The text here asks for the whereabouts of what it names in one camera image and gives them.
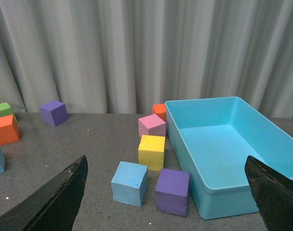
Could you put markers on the grey curtain backdrop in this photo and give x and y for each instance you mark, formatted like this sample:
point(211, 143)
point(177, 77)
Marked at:
point(124, 56)

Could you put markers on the yellow foam cube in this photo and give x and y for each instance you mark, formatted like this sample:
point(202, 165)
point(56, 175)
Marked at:
point(151, 152)

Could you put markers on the orange foam cube by bin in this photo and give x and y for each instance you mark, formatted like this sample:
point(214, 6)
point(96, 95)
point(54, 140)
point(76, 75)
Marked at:
point(160, 111)

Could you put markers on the light blue plastic bin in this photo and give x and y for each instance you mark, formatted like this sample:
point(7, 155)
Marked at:
point(212, 139)

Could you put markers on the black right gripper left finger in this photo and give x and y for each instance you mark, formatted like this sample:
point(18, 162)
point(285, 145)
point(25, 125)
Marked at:
point(54, 206)

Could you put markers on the orange foam cube centre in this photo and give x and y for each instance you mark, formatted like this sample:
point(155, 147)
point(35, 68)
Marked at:
point(9, 130)

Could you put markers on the purple foam cube far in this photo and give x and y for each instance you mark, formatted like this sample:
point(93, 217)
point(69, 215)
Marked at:
point(54, 113)

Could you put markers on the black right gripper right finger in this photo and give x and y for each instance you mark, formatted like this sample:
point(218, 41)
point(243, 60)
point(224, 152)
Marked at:
point(273, 194)

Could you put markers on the green foam cube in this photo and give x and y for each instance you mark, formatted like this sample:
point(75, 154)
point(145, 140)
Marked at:
point(6, 110)

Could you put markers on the purple foam cube near bin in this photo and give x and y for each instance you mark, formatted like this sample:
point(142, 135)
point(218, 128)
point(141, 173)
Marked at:
point(172, 192)

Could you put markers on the pink foam cube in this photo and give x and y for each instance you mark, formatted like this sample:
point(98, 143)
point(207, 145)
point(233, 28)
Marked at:
point(151, 125)

